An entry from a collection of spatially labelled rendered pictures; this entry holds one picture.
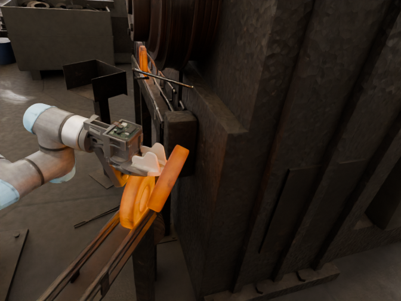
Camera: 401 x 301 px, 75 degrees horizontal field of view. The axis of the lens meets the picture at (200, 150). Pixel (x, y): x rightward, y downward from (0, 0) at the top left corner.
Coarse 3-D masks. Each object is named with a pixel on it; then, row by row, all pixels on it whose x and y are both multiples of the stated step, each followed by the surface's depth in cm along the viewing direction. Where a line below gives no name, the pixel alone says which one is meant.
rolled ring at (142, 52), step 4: (140, 48) 158; (144, 48) 158; (140, 52) 165; (144, 52) 156; (140, 56) 168; (144, 56) 156; (140, 60) 170; (144, 60) 156; (140, 64) 170; (144, 64) 157; (140, 68) 170; (144, 68) 158
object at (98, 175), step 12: (96, 60) 150; (72, 72) 142; (84, 72) 148; (96, 72) 154; (108, 72) 148; (120, 72) 136; (72, 84) 145; (84, 84) 151; (96, 84) 128; (108, 84) 133; (120, 84) 139; (84, 96) 136; (96, 96) 130; (108, 96) 136; (96, 108) 146; (108, 108) 149; (108, 120) 152; (96, 180) 170; (108, 180) 171
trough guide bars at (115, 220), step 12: (144, 216) 64; (108, 228) 60; (132, 228) 60; (96, 240) 56; (132, 240) 60; (84, 252) 53; (120, 252) 54; (72, 264) 50; (108, 264) 51; (60, 276) 48; (72, 276) 51; (108, 276) 51; (48, 288) 46; (60, 288) 48; (96, 288) 49; (108, 288) 53; (36, 300) 44; (48, 300) 46; (84, 300) 45
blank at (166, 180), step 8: (176, 152) 54; (184, 152) 55; (168, 160) 52; (176, 160) 53; (184, 160) 54; (168, 168) 52; (176, 168) 52; (160, 176) 51; (168, 176) 51; (176, 176) 52; (160, 184) 51; (168, 184) 51; (152, 192) 52; (160, 192) 51; (168, 192) 51; (152, 200) 53; (160, 200) 52; (152, 208) 55; (160, 208) 54
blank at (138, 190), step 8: (136, 176) 61; (152, 176) 68; (128, 184) 60; (136, 184) 60; (144, 184) 63; (152, 184) 70; (128, 192) 59; (136, 192) 59; (144, 192) 69; (128, 200) 58; (136, 200) 59; (144, 200) 69; (120, 208) 59; (128, 208) 58; (136, 208) 60; (144, 208) 68; (120, 216) 59; (128, 216) 59; (136, 216) 61; (128, 224) 60
